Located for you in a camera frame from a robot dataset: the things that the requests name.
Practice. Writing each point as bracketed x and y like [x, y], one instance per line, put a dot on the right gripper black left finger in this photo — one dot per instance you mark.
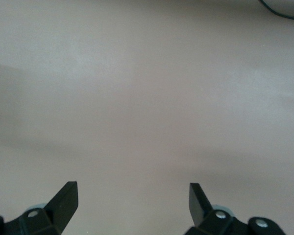
[61, 208]

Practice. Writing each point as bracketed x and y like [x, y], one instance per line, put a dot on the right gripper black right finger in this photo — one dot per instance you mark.
[198, 208]

